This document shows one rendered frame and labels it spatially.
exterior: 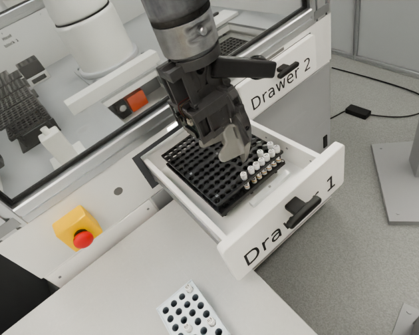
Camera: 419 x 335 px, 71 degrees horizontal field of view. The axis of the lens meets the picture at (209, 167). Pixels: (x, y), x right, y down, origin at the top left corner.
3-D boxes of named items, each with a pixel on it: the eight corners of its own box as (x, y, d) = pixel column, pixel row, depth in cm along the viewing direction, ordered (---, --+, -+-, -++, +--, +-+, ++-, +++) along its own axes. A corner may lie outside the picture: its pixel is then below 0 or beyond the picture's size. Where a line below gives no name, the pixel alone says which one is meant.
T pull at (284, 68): (300, 65, 79) (299, 60, 78) (280, 80, 77) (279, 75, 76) (289, 62, 82) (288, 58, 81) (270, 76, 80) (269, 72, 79)
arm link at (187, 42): (187, -1, 39) (226, 3, 34) (199, 32, 42) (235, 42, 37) (141, 25, 37) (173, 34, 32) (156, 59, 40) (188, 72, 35)
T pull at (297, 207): (322, 201, 49) (322, 197, 48) (291, 230, 47) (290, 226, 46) (304, 191, 52) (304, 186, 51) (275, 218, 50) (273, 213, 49)
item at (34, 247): (331, 58, 95) (330, 12, 85) (41, 279, 68) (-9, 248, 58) (179, 24, 159) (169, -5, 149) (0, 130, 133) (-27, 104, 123)
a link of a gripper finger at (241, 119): (231, 141, 49) (212, 96, 44) (239, 135, 50) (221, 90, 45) (249, 149, 46) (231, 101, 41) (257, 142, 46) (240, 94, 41)
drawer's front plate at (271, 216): (344, 183, 60) (345, 143, 52) (238, 282, 52) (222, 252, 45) (336, 178, 61) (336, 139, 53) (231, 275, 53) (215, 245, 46)
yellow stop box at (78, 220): (105, 234, 67) (86, 216, 62) (76, 255, 65) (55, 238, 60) (98, 221, 70) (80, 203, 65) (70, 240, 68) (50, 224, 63)
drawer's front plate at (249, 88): (316, 69, 90) (315, 33, 82) (247, 121, 82) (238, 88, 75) (312, 68, 91) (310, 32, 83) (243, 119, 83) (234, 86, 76)
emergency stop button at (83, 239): (98, 241, 63) (87, 231, 61) (82, 253, 62) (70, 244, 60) (94, 232, 66) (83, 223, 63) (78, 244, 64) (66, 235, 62)
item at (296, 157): (330, 179, 60) (330, 157, 55) (236, 265, 53) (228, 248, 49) (213, 114, 87) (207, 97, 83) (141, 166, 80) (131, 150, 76)
